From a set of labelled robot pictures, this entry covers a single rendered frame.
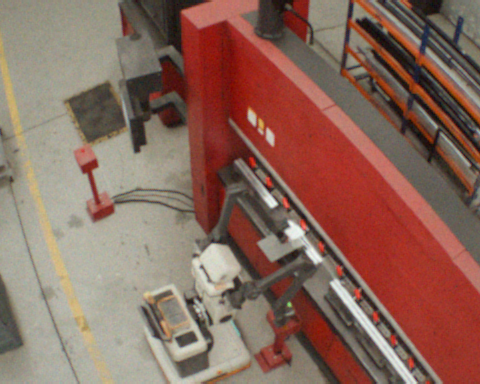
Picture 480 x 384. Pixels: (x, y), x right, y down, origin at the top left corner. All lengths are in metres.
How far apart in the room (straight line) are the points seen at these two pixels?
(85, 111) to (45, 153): 0.69
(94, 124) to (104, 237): 1.44
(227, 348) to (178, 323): 0.70
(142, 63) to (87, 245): 2.09
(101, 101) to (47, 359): 3.05
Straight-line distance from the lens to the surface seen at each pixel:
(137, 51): 4.03
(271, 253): 4.04
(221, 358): 4.46
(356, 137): 2.97
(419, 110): 5.51
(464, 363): 3.08
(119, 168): 5.87
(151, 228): 5.40
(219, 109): 4.15
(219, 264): 3.55
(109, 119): 6.34
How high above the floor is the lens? 4.44
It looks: 53 degrees down
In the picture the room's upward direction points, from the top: 1 degrees clockwise
